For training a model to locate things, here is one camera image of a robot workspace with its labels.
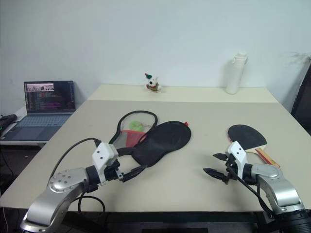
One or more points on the grey open laptop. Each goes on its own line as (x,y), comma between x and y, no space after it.
(46,114)

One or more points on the black red paddle case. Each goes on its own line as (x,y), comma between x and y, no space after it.
(167,138)

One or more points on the white plush dog toy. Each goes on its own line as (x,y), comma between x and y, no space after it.
(153,83)

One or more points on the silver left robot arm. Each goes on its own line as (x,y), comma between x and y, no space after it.
(58,194)

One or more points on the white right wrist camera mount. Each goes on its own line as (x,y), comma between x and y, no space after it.
(239,155)

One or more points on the black device beside laptop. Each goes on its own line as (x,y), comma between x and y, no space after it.
(7,119)

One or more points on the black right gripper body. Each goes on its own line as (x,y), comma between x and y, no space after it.
(232,170)

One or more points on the black table frame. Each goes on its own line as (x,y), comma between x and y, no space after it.
(170,218)

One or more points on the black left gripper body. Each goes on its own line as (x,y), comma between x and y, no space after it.
(113,172)

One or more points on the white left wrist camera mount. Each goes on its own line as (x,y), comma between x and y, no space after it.
(103,154)

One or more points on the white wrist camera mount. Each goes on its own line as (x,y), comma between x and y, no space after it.
(103,154)
(239,155)

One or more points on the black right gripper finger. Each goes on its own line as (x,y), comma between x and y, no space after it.
(220,156)
(215,173)

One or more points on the white water bottle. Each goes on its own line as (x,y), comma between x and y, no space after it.
(234,75)

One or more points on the black table tennis paddle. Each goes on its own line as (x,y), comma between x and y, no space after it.
(245,137)

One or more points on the green fuzzy zipper charm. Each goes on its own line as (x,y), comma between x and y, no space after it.
(135,125)

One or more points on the black office chair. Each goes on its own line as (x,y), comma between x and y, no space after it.
(302,104)

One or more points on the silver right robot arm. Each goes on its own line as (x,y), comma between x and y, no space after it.
(279,187)

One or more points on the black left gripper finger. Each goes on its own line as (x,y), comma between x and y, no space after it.
(126,152)
(134,172)

